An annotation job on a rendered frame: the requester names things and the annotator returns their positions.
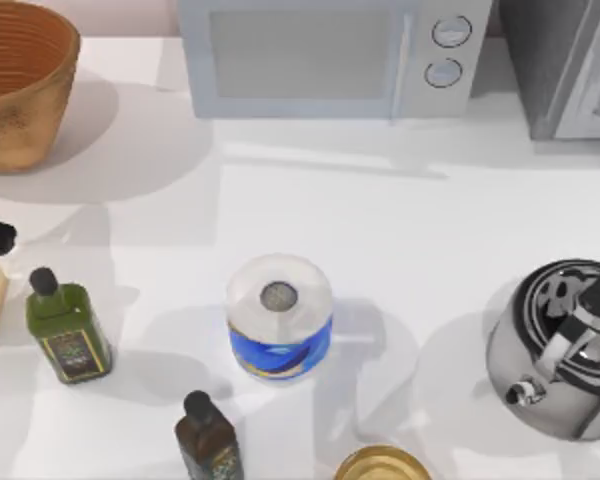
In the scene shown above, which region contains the white and blue paper roll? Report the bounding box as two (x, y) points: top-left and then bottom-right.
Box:
(225, 253), (334, 387)

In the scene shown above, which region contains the pale microwave oven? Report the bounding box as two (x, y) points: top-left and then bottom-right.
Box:
(175, 0), (494, 121)

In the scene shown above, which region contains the round microwave knob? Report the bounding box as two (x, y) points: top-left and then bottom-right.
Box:
(423, 56), (464, 90)
(431, 14), (473, 49)

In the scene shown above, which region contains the dark brown bottle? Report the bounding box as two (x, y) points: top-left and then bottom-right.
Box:
(174, 390), (245, 480)

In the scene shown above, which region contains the green bottle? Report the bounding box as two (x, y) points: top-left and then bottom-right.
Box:
(26, 267), (114, 386)

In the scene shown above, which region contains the brown ribbed plant pot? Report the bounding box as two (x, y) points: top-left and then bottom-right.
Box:
(0, 0), (82, 175)

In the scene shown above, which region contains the grey cabinet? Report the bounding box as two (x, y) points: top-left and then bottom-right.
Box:
(498, 0), (600, 142)

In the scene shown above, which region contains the microwave door handle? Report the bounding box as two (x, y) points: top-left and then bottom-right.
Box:
(391, 13), (414, 121)

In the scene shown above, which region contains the silver kettle with black handle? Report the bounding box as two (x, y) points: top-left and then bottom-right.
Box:
(485, 254), (600, 442)

